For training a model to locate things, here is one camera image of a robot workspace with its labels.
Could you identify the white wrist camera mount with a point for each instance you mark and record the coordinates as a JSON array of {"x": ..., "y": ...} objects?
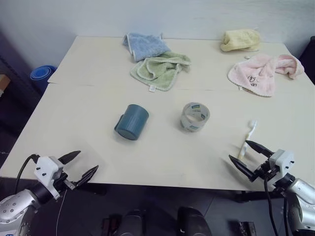
[
  {"x": 48, "y": 167},
  {"x": 281, "y": 161}
]

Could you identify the white toothbrush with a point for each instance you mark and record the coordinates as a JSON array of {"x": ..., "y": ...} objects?
[{"x": 249, "y": 134}]

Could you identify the black table frame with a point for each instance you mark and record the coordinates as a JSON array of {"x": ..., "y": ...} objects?
[{"x": 98, "y": 189}]

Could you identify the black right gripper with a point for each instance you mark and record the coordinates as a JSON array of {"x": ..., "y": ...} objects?
[{"x": 265, "y": 172}]

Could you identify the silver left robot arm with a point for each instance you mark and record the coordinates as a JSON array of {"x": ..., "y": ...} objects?
[{"x": 14, "y": 209}]

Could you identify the pink towel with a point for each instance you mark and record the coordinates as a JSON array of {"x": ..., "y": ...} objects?
[{"x": 251, "y": 76}]

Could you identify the green towel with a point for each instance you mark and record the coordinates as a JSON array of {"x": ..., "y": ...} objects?
[{"x": 162, "y": 73}]

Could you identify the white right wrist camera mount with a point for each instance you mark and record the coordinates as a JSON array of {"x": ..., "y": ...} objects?
[{"x": 281, "y": 161}]

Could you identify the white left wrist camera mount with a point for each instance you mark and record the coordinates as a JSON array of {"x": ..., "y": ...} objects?
[{"x": 48, "y": 167}]

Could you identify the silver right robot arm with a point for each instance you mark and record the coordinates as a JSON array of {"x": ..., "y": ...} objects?
[{"x": 301, "y": 204}]

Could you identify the blue towel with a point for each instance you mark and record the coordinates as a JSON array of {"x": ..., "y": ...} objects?
[{"x": 146, "y": 45}]

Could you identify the teal plastic cup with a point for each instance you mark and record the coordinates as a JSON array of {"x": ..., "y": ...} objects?
[{"x": 133, "y": 120}]

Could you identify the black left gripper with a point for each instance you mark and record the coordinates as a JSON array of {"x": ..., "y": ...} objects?
[{"x": 61, "y": 182}]

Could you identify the blue rolled mat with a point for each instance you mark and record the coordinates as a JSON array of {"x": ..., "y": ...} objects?
[{"x": 40, "y": 73}]

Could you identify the yellow towel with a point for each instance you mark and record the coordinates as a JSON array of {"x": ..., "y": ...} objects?
[{"x": 240, "y": 40}]

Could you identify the clear packing tape roll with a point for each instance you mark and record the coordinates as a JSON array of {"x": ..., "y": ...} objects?
[{"x": 192, "y": 120}]

